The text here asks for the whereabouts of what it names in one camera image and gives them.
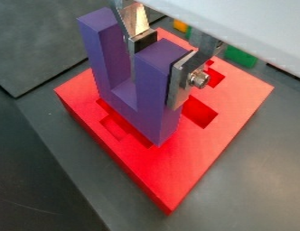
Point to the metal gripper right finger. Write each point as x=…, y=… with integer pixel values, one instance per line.
x=188, y=70

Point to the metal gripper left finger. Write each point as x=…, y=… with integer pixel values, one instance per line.
x=133, y=22

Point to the purple U-shaped block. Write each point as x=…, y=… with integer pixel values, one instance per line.
x=132, y=81

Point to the red puzzle board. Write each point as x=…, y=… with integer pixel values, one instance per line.
x=167, y=170

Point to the yellow long block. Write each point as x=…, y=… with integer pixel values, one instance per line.
x=180, y=26

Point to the green bridge block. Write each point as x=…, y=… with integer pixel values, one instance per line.
x=240, y=56

